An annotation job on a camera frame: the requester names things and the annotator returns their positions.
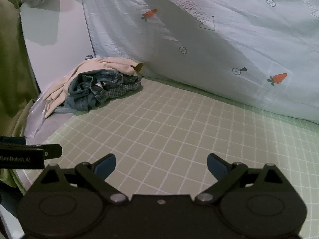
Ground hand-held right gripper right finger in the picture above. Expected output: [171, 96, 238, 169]
[195, 153, 285, 205]

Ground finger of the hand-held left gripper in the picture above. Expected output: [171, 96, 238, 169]
[43, 144, 63, 160]

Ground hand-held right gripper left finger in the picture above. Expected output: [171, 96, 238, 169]
[40, 154, 127, 205]

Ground beige garment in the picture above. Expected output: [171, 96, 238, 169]
[41, 57, 145, 120]

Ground clear plastic bag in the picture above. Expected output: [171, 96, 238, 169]
[25, 99, 73, 138]

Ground green grid bed sheet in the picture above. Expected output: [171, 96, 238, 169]
[25, 76, 319, 239]

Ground blue denim jeans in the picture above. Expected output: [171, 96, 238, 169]
[55, 71, 140, 113]

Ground plaid shirt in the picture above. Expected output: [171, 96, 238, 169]
[98, 76, 144, 103]

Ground green curtain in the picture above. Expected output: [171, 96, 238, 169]
[0, 0, 39, 188]

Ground carrot printed pale quilt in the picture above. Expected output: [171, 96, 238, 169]
[81, 0, 319, 125]

